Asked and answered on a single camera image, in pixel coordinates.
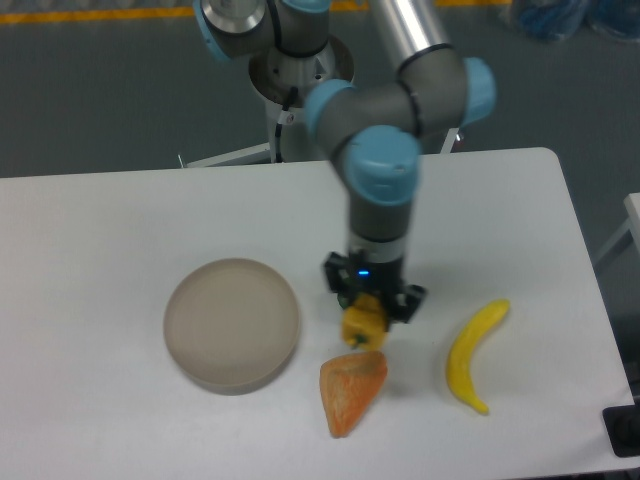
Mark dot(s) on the yellow banana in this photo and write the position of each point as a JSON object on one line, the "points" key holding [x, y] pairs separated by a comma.
{"points": [[459, 359]]}

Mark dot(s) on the black device at table edge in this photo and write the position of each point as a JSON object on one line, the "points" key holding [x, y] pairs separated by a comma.
{"points": [[622, 426]]}

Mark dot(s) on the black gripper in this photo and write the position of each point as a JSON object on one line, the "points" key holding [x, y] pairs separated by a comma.
{"points": [[349, 276]]}

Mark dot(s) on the white furniture at right edge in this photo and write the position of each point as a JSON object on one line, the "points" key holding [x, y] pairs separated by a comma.
{"points": [[625, 236]]}

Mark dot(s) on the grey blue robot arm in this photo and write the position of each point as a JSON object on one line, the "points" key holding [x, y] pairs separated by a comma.
{"points": [[371, 136]]}

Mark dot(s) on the green bell pepper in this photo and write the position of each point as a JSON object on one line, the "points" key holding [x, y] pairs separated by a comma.
{"points": [[344, 300]]}

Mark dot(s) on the yellow bell pepper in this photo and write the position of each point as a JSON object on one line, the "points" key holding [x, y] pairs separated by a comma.
{"points": [[365, 324]]}

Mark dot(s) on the orange triangular bread slice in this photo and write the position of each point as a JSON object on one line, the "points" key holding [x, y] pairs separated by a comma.
{"points": [[348, 385]]}

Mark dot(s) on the beige round plate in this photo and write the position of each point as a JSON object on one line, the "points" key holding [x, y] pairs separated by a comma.
{"points": [[232, 325]]}

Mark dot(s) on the blue plastic bag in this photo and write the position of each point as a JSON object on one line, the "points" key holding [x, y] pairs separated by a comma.
{"points": [[559, 20]]}

